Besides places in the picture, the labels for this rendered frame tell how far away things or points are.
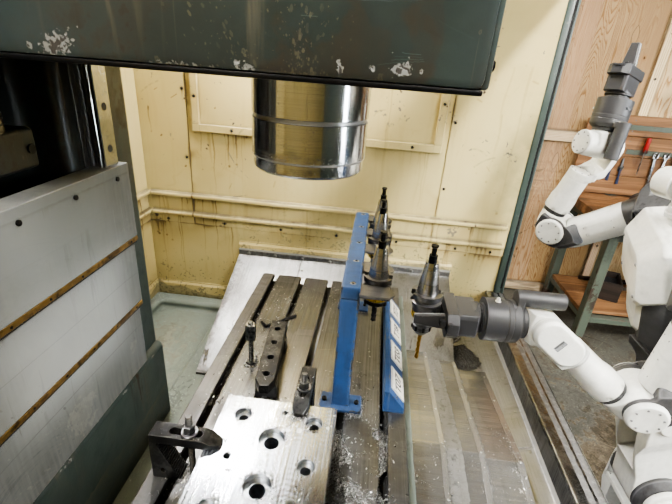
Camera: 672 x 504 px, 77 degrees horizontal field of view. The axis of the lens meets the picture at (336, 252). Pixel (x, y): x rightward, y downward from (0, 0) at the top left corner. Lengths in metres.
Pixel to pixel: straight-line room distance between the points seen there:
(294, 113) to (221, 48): 0.11
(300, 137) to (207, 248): 1.42
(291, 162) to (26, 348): 0.54
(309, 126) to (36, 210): 0.47
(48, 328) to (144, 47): 0.53
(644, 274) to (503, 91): 0.83
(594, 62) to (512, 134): 1.86
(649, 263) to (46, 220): 1.13
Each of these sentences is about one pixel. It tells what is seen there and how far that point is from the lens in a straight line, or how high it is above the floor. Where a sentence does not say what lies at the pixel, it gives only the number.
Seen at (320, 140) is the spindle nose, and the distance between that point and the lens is 0.54.
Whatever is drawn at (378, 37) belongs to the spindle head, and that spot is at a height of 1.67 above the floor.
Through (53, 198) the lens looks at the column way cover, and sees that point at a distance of 0.85.
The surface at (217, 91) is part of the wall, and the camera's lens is 1.72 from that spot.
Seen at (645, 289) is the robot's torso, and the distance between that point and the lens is 1.10.
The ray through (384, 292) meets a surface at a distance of 0.88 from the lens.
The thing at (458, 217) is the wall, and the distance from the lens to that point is 1.73.
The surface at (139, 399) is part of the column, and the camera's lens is 1.29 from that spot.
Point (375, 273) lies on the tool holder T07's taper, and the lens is 0.90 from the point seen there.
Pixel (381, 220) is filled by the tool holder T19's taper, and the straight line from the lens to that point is 1.09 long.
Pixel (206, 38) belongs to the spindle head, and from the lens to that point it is 0.52.
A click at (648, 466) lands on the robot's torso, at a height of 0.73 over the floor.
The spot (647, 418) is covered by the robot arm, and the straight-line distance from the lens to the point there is 1.07.
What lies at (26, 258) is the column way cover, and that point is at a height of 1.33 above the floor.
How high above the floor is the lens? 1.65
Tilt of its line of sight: 25 degrees down
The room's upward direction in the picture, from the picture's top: 4 degrees clockwise
